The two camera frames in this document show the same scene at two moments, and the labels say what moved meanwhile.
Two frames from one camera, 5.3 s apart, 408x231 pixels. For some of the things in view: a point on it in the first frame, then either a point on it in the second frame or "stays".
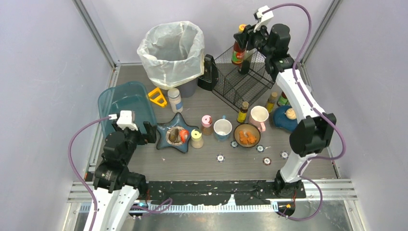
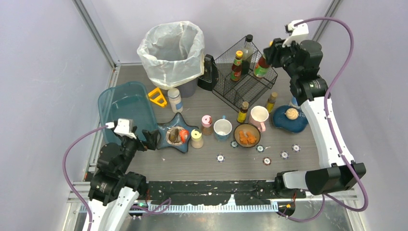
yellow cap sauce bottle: x=283 y=100 to x=261 y=69
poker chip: x=260 y=148 stays
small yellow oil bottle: x=271 y=102 stays
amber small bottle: x=174 y=96 stays
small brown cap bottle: x=242 y=113 stays
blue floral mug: x=222 y=128 stays
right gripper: x=248 y=34 to x=276 y=49
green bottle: x=238 y=54 to x=236 y=70
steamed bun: x=291 y=113 stays
